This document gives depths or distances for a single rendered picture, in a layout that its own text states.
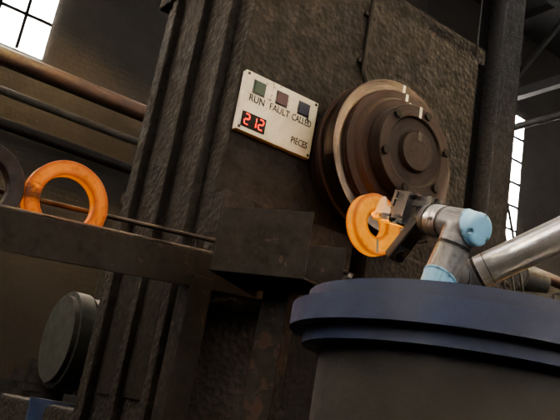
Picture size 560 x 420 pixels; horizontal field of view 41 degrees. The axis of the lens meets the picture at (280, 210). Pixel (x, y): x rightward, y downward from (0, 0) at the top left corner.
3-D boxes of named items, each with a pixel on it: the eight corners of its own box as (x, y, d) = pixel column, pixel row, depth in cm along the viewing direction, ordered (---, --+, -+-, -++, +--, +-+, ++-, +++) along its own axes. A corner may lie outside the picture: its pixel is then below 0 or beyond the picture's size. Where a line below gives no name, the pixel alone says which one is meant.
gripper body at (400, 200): (414, 197, 183) (449, 203, 172) (404, 231, 182) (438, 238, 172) (392, 188, 178) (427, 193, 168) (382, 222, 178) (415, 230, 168)
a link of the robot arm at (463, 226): (462, 242, 154) (478, 204, 155) (426, 233, 164) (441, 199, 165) (485, 257, 158) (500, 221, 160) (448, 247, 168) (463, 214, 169)
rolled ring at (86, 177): (53, 260, 158) (48, 262, 161) (122, 218, 169) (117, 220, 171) (7, 184, 155) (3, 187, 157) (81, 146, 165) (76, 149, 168)
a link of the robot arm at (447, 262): (458, 305, 164) (478, 260, 165) (446, 293, 154) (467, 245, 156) (427, 292, 168) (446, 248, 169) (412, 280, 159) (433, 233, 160)
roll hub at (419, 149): (362, 184, 205) (375, 92, 213) (432, 214, 220) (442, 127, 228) (375, 181, 201) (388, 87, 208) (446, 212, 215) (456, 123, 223)
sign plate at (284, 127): (231, 129, 205) (243, 71, 210) (305, 160, 219) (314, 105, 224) (236, 127, 204) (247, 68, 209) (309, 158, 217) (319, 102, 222)
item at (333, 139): (307, 212, 206) (332, 60, 219) (425, 257, 230) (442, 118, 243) (321, 208, 200) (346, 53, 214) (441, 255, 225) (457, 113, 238)
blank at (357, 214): (346, 190, 185) (355, 187, 183) (392, 202, 194) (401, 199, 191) (344, 251, 182) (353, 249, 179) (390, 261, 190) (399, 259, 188)
